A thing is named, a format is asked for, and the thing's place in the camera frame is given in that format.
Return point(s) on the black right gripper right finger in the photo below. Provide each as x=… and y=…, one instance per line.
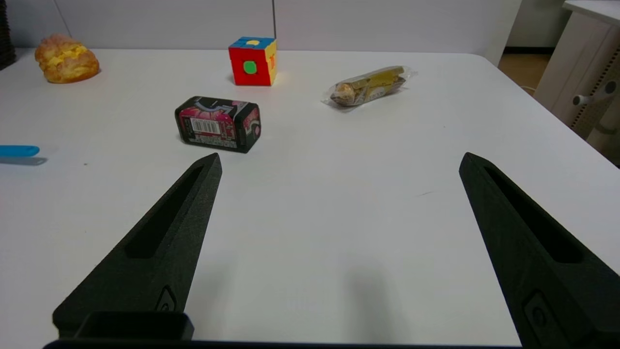
x=542, y=257

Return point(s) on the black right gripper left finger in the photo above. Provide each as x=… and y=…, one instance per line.
x=155, y=257

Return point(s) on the dark brown wicker basket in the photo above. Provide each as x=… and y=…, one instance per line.
x=6, y=34

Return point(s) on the black pink gum box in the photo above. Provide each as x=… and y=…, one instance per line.
x=218, y=124

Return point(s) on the golden cream puff bread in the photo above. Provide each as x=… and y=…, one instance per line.
x=65, y=59

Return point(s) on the colourful puzzle cube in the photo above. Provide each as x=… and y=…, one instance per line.
x=253, y=62

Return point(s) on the clear wrapped chocolate snack pack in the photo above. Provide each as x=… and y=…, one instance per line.
x=370, y=87

